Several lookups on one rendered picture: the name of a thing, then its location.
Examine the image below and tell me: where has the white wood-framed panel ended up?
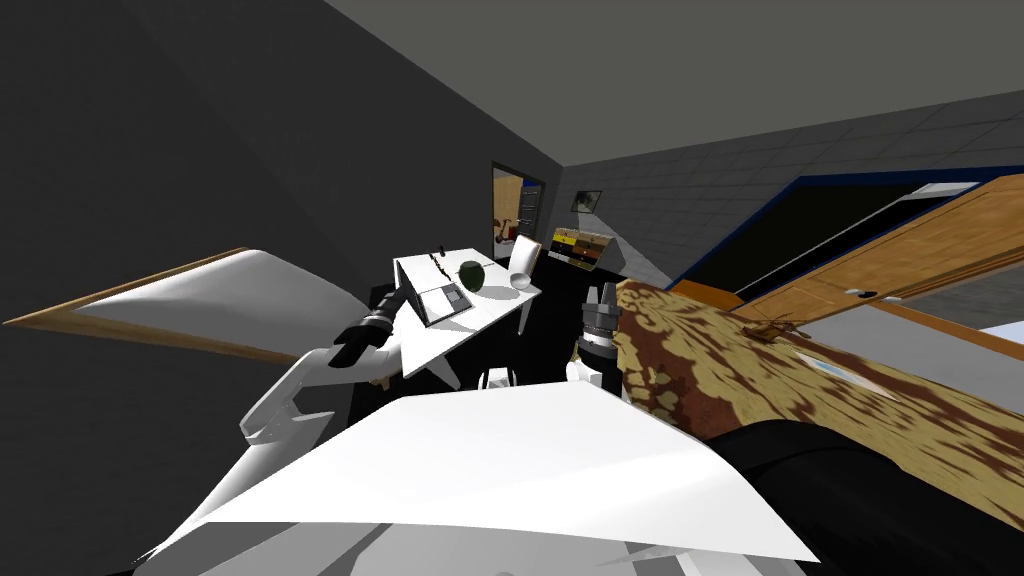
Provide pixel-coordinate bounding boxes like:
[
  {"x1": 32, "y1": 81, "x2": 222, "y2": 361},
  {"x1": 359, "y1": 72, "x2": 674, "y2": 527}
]
[{"x1": 3, "y1": 247, "x2": 377, "y2": 367}]

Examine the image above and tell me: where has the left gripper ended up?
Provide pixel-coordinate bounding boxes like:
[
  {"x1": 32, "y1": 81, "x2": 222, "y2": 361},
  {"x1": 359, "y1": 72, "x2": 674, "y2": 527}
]
[{"x1": 372, "y1": 284, "x2": 411, "y2": 320}]

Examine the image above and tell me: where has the dark grey door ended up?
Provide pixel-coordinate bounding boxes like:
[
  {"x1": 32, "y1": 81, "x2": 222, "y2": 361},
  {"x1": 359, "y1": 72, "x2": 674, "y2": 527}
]
[{"x1": 517, "y1": 183, "x2": 546, "y2": 241}]

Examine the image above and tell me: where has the white chair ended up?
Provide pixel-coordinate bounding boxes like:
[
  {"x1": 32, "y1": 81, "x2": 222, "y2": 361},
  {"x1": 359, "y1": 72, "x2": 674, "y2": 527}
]
[{"x1": 507, "y1": 233, "x2": 545, "y2": 278}]

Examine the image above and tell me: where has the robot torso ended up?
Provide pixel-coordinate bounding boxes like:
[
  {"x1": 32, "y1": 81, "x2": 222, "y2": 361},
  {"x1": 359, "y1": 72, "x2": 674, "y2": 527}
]
[{"x1": 135, "y1": 366, "x2": 821, "y2": 576}]

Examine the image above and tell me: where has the dresser with coloured drawers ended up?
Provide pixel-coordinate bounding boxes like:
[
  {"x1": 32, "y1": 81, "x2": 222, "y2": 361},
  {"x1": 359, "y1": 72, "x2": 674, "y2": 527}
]
[{"x1": 549, "y1": 226, "x2": 616, "y2": 273}]

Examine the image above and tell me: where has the white desk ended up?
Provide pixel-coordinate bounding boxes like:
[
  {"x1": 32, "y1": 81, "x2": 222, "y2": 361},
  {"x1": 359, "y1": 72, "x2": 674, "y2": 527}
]
[{"x1": 391, "y1": 247, "x2": 543, "y2": 393}]

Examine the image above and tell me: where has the brown wooden door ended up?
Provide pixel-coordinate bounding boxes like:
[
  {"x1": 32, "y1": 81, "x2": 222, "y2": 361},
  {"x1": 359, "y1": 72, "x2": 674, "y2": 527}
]
[{"x1": 731, "y1": 173, "x2": 1024, "y2": 326}]

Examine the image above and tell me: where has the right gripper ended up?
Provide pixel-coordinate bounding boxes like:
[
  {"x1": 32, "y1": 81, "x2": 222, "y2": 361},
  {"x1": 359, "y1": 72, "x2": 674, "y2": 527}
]
[{"x1": 580, "y1": 281, "x2": 624, "y2": 342}]

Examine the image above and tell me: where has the brown yellow patterned panel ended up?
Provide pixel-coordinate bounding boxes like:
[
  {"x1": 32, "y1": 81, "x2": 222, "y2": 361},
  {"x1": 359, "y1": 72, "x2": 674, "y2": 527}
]
[{"x1": 611, "y1": 279, "x2": 1024, "y2": 533}]

